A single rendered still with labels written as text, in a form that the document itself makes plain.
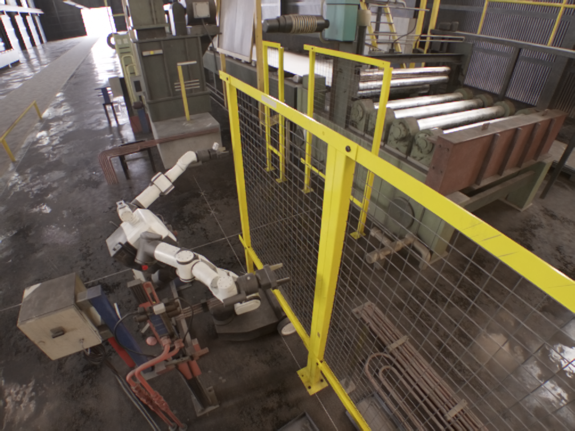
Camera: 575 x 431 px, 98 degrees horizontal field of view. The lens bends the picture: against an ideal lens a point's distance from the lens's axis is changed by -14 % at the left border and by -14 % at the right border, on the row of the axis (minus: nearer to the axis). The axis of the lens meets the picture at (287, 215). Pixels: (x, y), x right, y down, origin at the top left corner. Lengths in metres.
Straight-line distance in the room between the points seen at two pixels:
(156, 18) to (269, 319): 4.61
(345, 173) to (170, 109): 4.73
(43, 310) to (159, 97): 4.19
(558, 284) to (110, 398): 2.58
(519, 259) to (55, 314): 1.94
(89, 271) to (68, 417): 1.48
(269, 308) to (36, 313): 1.57
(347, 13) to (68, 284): 3.33
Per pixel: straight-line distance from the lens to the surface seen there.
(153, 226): 1.67
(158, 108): 5.48
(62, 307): 1.91
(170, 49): 5.40
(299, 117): 1.17
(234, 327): 2.41
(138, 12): 5.39
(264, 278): 1.24
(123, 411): 2.56
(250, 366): 2.43
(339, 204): 1.05
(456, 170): 2.91
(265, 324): 2.40
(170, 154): 4.98
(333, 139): 0.98
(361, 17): 3.77
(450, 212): 0.73
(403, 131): 3.16
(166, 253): 1.46
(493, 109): 4.61
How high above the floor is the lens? 2.20
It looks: 37 degrees down
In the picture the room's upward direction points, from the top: straight up
